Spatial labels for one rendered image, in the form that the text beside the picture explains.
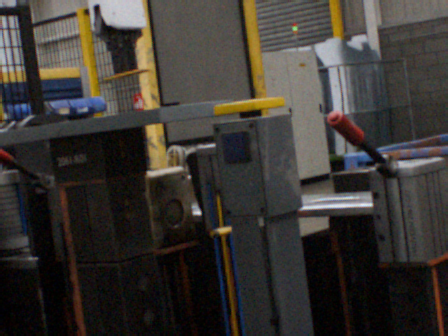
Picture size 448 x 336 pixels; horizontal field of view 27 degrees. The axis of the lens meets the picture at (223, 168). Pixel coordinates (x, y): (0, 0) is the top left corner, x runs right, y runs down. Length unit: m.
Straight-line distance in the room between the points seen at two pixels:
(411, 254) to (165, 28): 3.78
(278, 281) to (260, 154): 0.14
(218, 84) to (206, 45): 0.22
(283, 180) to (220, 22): 4.15
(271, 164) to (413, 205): 0.19
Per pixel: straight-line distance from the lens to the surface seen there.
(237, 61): 5.26
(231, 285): 1.31
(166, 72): 4.79
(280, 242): 1.06
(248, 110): 1.05
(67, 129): 1.19
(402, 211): 1.14
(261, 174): 1.04
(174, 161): 1.79
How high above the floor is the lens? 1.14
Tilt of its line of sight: 3 degrees down
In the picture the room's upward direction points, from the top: 8 degrees counter-clockwise
